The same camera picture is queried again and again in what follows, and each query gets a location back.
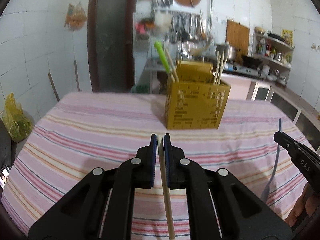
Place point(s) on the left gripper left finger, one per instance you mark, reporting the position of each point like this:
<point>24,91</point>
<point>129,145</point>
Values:
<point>100,206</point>

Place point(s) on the gas stove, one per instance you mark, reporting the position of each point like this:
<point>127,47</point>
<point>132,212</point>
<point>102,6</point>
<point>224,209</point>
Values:
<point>239,69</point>

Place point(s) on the steel cooking pot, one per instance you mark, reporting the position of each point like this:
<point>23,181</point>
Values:
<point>227,50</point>

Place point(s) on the wall utensil rack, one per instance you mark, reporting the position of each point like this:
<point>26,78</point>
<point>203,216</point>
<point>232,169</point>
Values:
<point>172,10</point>

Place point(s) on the yellow plastic bag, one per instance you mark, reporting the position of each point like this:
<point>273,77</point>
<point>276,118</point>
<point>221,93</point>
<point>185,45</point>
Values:
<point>18,125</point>

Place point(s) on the orange hanging bag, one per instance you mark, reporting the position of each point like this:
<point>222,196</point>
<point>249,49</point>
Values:
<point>75,17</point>

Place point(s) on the yellow wall poster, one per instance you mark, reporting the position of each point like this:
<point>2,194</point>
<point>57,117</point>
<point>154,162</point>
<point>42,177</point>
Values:
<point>287,36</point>

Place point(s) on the black wok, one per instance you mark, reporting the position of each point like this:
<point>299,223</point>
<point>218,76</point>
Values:
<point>250,62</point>

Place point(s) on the smartphone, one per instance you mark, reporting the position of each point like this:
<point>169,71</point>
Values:
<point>4,174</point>

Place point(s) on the yellow perforated utensil holder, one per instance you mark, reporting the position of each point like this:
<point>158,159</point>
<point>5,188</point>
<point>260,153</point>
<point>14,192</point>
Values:
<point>194,100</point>

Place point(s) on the blue handle spoon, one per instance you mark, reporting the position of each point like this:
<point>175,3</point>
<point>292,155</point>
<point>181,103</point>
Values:
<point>272,162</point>

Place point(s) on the pink striped tablecloth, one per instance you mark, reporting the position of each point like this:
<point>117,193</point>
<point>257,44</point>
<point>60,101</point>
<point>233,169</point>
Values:
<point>85,130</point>

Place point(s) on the corner shelf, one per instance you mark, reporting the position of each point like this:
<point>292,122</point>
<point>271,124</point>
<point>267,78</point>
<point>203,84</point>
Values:
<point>275,53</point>

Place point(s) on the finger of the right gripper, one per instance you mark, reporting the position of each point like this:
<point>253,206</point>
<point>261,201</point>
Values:
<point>302,157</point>

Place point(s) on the person right hand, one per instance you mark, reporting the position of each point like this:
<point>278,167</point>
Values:
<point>303,203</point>

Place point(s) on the rectangular wooden cutting board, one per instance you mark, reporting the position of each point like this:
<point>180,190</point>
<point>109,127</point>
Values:
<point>238,36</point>

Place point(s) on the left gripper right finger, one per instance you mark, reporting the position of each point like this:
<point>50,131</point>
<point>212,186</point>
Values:
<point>219,205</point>

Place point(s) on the dark brown door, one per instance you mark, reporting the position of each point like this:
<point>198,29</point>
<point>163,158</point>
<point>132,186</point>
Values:
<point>109,45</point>

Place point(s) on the green frog handle fork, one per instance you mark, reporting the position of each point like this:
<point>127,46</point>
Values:
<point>160,50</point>

